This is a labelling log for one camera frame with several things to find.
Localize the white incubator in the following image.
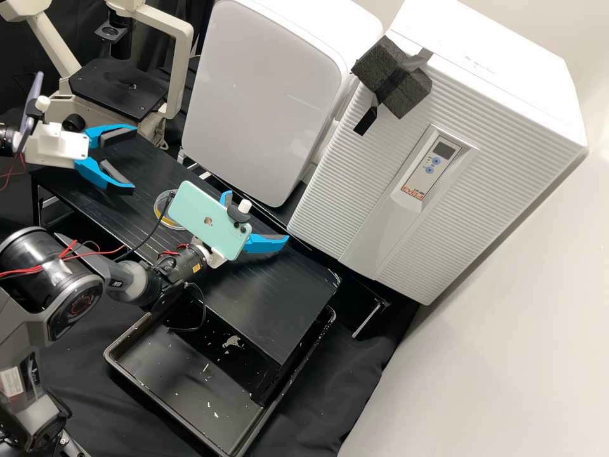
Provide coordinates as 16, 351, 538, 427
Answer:
332, 0, 591, 158

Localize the black tray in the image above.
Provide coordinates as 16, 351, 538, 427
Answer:
103, 304, 337, 457

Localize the black platform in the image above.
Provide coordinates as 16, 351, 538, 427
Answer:
178, 152, 384, 340
29, 136, 344, 378

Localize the incubator door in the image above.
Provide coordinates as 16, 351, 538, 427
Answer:
287, 32, 590, 307

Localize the cream microscope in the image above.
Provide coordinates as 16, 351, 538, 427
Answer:
0, 0, 197, 146

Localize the clear petri dish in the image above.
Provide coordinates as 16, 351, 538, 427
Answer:
154, 189, 192, 230

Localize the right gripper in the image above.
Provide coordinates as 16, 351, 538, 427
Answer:
199, 190, 291, 268

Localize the white box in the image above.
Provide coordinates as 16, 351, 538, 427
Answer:
180, 0, 385, 209

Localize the black cable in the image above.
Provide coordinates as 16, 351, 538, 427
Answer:
124, 192, 178, 262

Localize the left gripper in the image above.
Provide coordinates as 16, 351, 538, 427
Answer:
23, 121, 140, 197

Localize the right wrist camera phone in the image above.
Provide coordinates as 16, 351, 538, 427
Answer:
169, 180, 254, 262

